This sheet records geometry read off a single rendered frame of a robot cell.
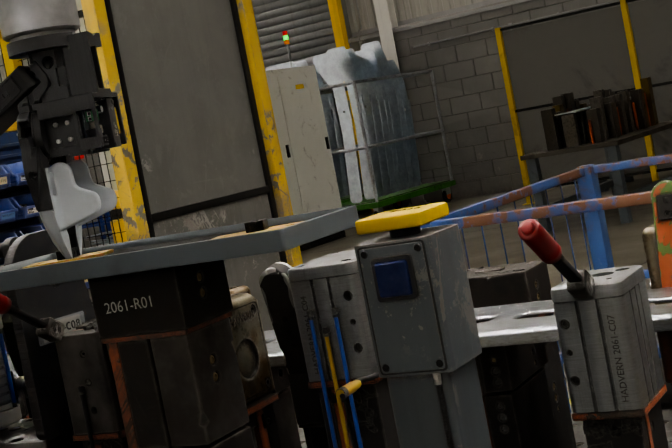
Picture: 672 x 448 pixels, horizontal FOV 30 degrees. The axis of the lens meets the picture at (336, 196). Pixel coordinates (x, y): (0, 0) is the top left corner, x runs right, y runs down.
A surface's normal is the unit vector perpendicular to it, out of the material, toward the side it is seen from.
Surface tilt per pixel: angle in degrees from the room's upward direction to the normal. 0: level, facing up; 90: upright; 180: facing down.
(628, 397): 90
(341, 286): 90
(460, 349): 90
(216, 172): 92
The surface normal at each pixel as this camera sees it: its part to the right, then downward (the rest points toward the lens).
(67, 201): -0.17, 0.07
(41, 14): 0.32, -0.01
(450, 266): 0.86, -0.14
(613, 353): -0.47, 0.14
